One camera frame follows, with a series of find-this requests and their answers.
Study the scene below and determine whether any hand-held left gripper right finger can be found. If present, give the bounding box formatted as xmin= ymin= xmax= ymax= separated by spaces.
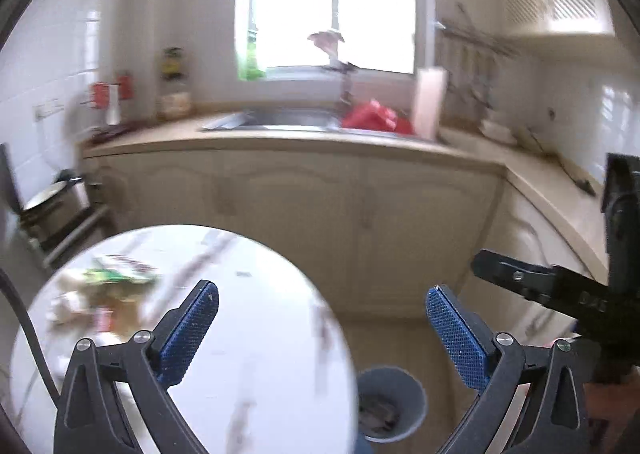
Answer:
xmin=425 ymin=284 xmax=591 ymax=454

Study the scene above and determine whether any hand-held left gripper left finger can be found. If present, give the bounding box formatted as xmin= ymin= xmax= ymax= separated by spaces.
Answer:
xmin=54 ymin=279 xmax=221 ymax=454

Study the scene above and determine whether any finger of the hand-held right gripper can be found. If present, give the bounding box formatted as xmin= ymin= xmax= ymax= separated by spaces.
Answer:
xmin=472 ymin=249 xmax=557 ymax=305

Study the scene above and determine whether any grey-blue waste bin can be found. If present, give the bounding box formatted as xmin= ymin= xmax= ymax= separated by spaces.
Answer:
xmin=356 ymin=366 xmax=429 ymax=441

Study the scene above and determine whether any cream cabinet door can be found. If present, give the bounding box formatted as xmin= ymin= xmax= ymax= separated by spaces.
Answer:
xmin=225 ymin=159 xmax=363 ymax=320
xmin=360 ymin=164 xmax=506 ymax=320
xmin=120 ymin=157 xmax=226 ymax=245
xmin=492 ymin=184 xmax=608 ymax=335

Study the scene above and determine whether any white storage cart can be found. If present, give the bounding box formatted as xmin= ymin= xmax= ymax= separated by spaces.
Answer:
xmin=20 ymin=204 xmax=116 ymax=270

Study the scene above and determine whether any black silver rice cooker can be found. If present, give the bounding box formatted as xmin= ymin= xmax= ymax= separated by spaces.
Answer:
xmin=0 ymin=141 xmax=93 ymax=245

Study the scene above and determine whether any pale wooden cutting board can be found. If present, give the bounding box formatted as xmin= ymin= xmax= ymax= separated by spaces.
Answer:
xmin=412 ymin=67 xmax=447 ymax=140

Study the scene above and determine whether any row of hanging utensils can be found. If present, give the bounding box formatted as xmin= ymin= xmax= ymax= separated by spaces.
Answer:
xmin=440 ymin=42 xmax=501 ymax=110

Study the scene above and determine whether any red plastic basin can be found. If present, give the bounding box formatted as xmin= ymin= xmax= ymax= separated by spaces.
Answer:
xmin=341 ymin=99 xmax=415 ymax=135

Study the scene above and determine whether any steel kitchen sink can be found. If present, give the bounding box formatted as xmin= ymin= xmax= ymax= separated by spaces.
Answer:
xmin=200 ymin=109 xmax=346 ymax=132

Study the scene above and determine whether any large glass jar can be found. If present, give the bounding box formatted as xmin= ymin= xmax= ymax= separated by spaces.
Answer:
xmin=157 ymin=79 xmax=193 ymax=120

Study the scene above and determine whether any metal sink faucet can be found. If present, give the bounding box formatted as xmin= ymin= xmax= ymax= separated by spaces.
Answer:
xmin=325 ymin=59 xmax=358 ymax=108

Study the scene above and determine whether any dark-lid jar yellow label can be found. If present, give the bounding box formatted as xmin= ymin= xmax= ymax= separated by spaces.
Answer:
xmin=162 ymin=48 xmax=183 ymax=80

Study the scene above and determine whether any green soap bottle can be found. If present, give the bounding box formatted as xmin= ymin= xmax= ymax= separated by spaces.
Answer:
xmin=239 ymin=47 xmax=266 ymax=80

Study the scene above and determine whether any pale cloth on faucet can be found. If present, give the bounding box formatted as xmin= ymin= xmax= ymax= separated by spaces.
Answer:
xmin=307 ymin=30 xmax=346 ymax=55

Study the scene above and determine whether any sliding window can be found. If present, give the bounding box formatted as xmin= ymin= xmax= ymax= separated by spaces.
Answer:
xmin=235 ymin=0 xmax=416 ymax=80

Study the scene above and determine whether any wire utensil rack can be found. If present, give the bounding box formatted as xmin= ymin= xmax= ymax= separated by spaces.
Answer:
xmin=82 ymin=72 xmax=146 ymax=142

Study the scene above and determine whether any metal utensil rail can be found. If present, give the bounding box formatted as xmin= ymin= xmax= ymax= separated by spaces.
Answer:
xmin=435 ymin=4 xmax=521 ymax=58

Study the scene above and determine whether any white wall power outlet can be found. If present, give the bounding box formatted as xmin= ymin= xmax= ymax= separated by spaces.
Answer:
xmin=34 ymin=99 xmax=66 ymax=120

